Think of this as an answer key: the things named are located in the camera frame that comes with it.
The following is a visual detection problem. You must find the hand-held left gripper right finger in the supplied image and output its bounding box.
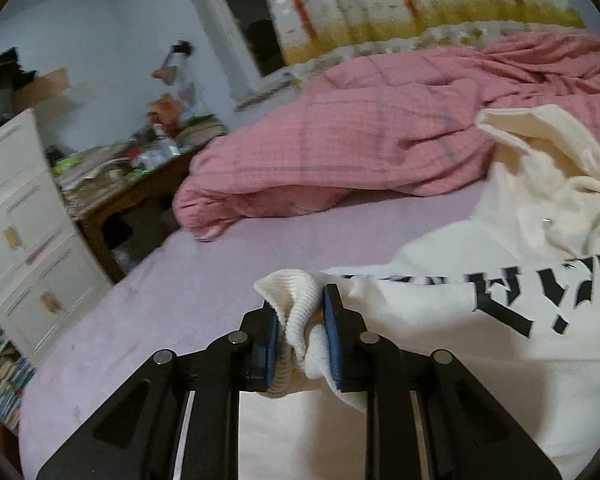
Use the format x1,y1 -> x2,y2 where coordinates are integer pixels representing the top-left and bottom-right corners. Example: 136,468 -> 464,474
322,284 -> 563,480

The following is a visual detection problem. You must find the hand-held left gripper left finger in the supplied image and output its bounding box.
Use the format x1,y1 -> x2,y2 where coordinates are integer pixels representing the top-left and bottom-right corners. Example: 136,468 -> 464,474
35,302 -> 283,480

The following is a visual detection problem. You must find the white hoodie with black print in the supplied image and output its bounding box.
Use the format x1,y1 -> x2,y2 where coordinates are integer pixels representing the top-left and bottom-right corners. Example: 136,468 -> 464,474
237,105 -> 600,480

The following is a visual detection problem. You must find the pink bed sheet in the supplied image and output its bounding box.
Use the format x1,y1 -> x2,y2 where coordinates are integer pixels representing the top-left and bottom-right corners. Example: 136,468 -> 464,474
17,180 -> 496,480

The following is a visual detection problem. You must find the wooden table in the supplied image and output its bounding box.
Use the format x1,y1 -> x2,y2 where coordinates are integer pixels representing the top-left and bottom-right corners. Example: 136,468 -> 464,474
62,132 -> 216,283

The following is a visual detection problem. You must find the pink checked quilt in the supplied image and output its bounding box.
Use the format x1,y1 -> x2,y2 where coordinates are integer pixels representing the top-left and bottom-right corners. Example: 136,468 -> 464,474
172,30 -> 600,243

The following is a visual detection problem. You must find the stack of green books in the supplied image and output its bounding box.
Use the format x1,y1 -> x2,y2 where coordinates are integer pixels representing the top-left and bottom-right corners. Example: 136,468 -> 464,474
177,117 -> 228,144

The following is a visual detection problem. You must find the clear plastic bottle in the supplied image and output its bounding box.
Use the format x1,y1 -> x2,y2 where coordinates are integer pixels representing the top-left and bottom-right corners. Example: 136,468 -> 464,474
150,122 -> 182,158

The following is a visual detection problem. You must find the stack of papers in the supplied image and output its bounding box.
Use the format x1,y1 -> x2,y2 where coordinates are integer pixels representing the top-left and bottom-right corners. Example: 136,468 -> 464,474
52,145 -> 141,206

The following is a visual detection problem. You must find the brown wooden ornament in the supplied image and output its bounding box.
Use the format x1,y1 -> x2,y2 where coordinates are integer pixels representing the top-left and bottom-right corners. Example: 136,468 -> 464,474
147,92 -> 183,128

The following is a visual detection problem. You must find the white storage cabinet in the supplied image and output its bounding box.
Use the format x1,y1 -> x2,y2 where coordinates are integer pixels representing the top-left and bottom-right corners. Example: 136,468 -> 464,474
0,107 -> 113,366

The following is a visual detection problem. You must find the white framed window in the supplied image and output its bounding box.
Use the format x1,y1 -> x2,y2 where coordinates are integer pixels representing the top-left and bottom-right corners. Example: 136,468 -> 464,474
180,0 -> 301,111

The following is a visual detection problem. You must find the cardboard box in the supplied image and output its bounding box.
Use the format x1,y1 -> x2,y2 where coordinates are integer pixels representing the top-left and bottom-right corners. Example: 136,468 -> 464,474
12,67 -> 71,106

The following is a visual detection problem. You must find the tree print curtain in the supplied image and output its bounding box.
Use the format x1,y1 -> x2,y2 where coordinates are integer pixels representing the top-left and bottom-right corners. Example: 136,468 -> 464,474
257,0 -> 586,68

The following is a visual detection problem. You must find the black bag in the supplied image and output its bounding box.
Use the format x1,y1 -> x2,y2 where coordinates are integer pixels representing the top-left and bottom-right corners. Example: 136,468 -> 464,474
0,47 -> 38,98

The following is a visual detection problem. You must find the wall mounted desk lamp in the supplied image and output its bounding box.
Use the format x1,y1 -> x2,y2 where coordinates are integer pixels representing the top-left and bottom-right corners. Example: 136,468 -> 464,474
152,40 -> 196,83

